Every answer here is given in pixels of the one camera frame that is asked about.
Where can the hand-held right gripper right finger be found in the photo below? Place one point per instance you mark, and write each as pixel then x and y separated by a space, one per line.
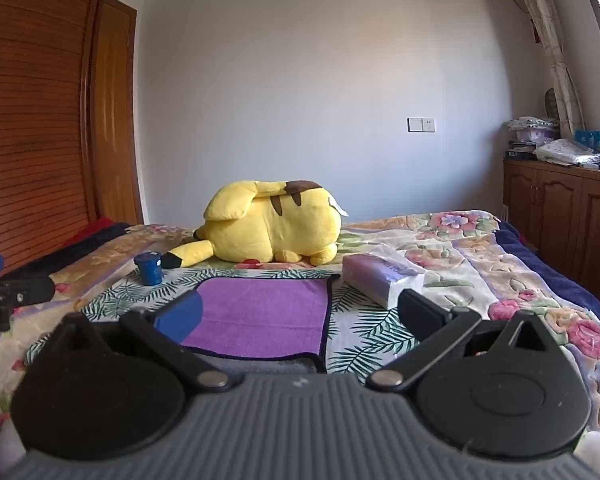
pixel 421 312

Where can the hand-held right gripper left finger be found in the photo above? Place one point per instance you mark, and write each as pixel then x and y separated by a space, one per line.
pixel 181 316

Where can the purple towel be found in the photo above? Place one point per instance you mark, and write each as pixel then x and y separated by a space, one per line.
pixel 260 312

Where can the tissue pack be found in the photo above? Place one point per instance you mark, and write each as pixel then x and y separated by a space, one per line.
pixel 380 277

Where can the small blue container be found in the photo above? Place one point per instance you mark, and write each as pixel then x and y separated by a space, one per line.
pixel 149 269

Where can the leaf print cloth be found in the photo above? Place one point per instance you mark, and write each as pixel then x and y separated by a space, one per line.
pixel 360 330

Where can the dark blue and red cloth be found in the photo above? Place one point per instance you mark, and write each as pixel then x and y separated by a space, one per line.
pixel 80 242

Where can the yellow plush toy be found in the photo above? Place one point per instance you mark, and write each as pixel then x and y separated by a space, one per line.
pixel 275 222

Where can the dark blue blanket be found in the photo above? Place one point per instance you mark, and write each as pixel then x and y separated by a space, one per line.
pixel 560 275

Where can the wooden slatted wardrobe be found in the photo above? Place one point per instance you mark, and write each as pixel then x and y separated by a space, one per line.
pixel 30 110

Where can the wooden cabinet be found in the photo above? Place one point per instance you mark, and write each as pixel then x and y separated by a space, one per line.
pixel 565 215

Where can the wooden door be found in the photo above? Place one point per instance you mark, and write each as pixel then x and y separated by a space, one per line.
pixel 114 120

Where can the stack of packaged goods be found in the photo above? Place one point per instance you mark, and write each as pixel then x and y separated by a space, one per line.
pixel 532 135

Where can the white plastic bag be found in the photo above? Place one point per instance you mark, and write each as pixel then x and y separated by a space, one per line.
pixel 565 152

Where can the blue box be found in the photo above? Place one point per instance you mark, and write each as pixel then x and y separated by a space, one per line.
pixel 592 138

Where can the dark round fan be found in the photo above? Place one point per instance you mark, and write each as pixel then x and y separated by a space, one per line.
pixel 550 104

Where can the patterned curtain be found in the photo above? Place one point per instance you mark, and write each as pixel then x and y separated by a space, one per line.
pixel 550 40

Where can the white wall switch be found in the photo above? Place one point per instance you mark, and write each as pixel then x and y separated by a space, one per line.
pixel 422 125

